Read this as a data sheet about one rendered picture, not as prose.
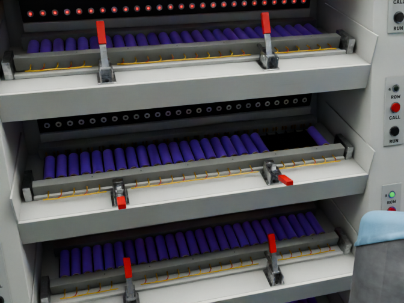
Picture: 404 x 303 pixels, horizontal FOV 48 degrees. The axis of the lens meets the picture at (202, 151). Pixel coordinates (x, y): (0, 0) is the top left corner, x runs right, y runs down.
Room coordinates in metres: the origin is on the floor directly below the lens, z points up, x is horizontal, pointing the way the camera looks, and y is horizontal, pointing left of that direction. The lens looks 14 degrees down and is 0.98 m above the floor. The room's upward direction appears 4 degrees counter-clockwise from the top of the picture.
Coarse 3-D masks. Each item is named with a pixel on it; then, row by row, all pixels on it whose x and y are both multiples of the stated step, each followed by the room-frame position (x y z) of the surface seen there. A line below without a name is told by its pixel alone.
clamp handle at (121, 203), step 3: (117, 186) 0.69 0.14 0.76; (120, 186) 0.69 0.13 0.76; (117, 189) 0.69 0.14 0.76; (120, 189) 0.70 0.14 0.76; (117, 192) 0.69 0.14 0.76; (120, 192) 0.69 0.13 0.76; (117, 195) 0.67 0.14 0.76; (120, 195) 0.67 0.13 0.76; (117, 198) 0.65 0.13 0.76; (120, 198) 0.65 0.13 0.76; (123, 198) 0.65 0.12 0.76; (117, 201) 0.64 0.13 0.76; (120, 201) 0.64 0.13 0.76; (123, 201) 0.64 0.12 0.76; (120, 204) 0.63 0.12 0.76; (123, 204) 0.63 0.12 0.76; (120, 207) 0.63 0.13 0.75; (123, 207) 0.63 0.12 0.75
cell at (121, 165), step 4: (116, 148) 0.81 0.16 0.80; (120, 148) 0.81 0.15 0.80; (116, 152) 0.80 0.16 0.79; (120, 152) 0.80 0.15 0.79; (116, 156) 0.79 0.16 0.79; (120, 156) 0.79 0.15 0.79; (124, 156) 0.80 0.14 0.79; (116, 160) 0.78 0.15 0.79; (120, 160) 0.78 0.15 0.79; (124, 160) 0.78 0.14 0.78; (116, 164) 0.77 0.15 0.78; (120, 164) 0.77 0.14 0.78; (124, 164) 0.77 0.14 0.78; (120, 168) 0.76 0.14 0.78; (124, 168) 0.76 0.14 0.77
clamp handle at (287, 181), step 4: (272, 168) 0.75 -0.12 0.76; (272, 172) 0.75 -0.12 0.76; (276, 172) 0.74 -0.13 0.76; (276, 176) 0.73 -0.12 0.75; (280, 176) 0.71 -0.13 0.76; (284, 176) 0.71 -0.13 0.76; (280, 180) 0.71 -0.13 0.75; (284, 180) 0.69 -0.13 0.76; (288, 180) 0.69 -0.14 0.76; (292, 180) 0.69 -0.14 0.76; (284, 184) 0.69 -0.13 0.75; (288, 184) 0.69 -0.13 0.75; (292, 184) 0.69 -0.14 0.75
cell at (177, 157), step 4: (172, 144) 0.83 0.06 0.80; (176, 144) 0.83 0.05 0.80; (172, 148) 0.82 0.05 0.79; (176, 148) 0.82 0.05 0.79; (172, 152) 0.81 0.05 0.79; (176, 152) 0.80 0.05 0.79; (172, 156) 0.80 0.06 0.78; (176, 156) 0.79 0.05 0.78; (180, 156) 0.79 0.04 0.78; (176, 160) 0.78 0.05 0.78; (180, 160) 0.78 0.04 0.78
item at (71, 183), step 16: (336, 144) 0.83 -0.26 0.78; (208, 160) 0.78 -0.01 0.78; (224, 160) 0.78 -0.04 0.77; (240, 160) 0.78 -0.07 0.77; (256, 160) 0.78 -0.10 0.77; (288, 160) 0.80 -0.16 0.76; (304, 160) 0.81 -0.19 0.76; (80, 176) 0.73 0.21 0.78; (96, 176) 0.73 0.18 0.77; (112, 176) 0.73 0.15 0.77; (128, 176) 0.73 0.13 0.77; (144, 176) 0.74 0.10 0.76; (160, 176) 0.75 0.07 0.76; (176, 176) 0.75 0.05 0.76; (224, 176) 0.76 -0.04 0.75; (48, 192) 0.70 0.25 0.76; (96, 192) 0.71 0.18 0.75
